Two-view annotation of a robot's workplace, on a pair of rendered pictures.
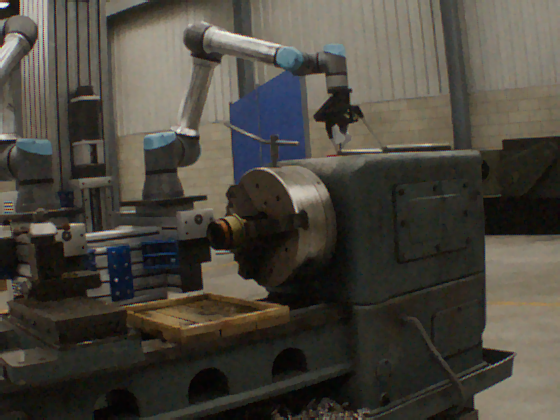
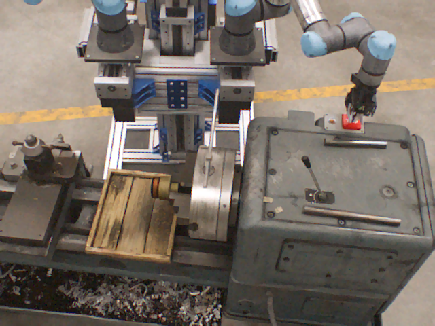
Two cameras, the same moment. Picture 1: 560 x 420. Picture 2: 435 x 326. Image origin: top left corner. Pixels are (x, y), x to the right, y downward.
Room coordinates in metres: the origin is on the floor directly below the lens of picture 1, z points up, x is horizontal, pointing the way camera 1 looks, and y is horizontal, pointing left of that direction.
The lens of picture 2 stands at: (1.12, -0.64, 2.55)
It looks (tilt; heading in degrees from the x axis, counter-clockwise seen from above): 52 degrees down; 41
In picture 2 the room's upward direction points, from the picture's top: 3 degrees clockwise
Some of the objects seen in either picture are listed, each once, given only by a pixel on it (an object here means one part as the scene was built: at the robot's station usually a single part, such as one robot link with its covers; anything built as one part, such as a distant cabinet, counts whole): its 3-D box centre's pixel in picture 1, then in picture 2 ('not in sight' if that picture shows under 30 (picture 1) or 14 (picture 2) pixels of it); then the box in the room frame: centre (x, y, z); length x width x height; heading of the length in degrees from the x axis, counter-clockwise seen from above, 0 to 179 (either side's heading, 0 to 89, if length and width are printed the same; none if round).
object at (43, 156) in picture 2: (47, 257); (38, 157); (1.53, 0.54, 1.07); 0.07 x 0.07 x 0.10; 37
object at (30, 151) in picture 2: (41, 229); (32, 145); (1.53, 0.55, 1.13); 0.08 x 0.08 x 0.03
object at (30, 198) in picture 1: (37, 195); (113, 30); (2.06, 0.75, 1.21); 0.15 x 0.15 x 0.10
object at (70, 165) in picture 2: (58, 287); (49, 170); (1.54, 0.53, 0.99); 0.20 x 0.10 x 0.05; 127
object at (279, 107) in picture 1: (264, 175); not in sight; (8.80, 0.12, 1.18); 4.12 x 0.80 x 2.35; 13
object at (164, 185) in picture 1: (162, 183); (238, 34); (2.41, 0.39, 1.21); 0.15 x 0.15 x 0.10
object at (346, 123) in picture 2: not in sight; (351, 122); (2.30, -0.22, 1.26); 0.06 x 0.06 x 0.02; 37
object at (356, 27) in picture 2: (305, 63); (354, 33); (2.30, -0.13, 1.58); 0.11 x 0.11 x 0.08; 66
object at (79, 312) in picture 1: (57, 311); (39, 189); (1.48, 0.51, 0.95); 0.43 x 0.17 x 0.05; 37
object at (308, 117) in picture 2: not in sight; (300, 121); (2.19, -0.09, 1.24); 0.09 x 0.08 x 0.03; 127
